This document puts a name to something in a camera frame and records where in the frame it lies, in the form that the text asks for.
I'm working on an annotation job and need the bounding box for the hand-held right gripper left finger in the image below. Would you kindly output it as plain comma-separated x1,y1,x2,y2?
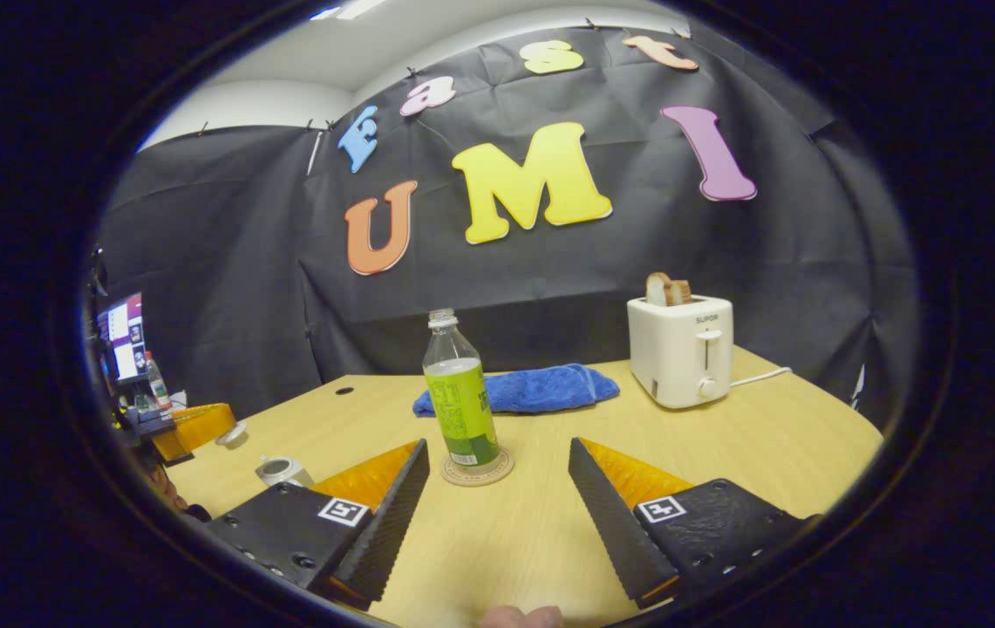
205,438,431,610

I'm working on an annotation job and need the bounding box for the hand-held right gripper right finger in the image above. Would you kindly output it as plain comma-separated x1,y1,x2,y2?
568,437,819,610

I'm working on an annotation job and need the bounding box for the white teacup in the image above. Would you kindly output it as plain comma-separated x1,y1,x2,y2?
255,454,316,489

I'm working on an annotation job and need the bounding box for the round cork coaster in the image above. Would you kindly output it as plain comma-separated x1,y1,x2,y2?
441,445,515,488

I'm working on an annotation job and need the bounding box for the clear green label water bottle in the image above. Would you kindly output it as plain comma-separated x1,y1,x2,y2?
422,308,502,473

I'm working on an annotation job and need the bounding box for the red cap plastic bottle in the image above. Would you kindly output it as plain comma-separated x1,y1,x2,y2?
145,352,173,410

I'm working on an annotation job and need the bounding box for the computer monitor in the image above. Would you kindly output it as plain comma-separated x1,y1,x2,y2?
99,292,150,383

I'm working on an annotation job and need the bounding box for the blue towel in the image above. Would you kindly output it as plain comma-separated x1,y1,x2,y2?
412,363,621,418

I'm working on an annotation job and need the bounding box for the white toaster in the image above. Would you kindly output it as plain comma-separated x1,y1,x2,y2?
627,295,734,410

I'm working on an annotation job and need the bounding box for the black backdrop cloth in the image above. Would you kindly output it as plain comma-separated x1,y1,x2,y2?
96,22,921,437

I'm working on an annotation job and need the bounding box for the white toaster cable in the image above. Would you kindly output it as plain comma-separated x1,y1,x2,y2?
728,366,793,390

